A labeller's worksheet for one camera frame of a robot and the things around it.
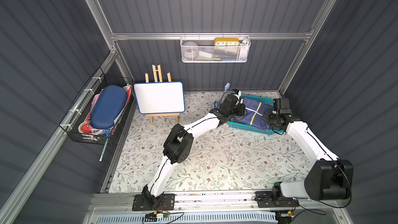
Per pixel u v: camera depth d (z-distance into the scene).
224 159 0.87
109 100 0.70
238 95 0.82
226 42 0.87
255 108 0.89
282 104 0.65
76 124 0.63
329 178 0.41
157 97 0.93
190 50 0.83
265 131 0.85
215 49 0.90
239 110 0.81
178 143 0.56
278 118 0.63
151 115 1.03
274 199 0.67
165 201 0.74
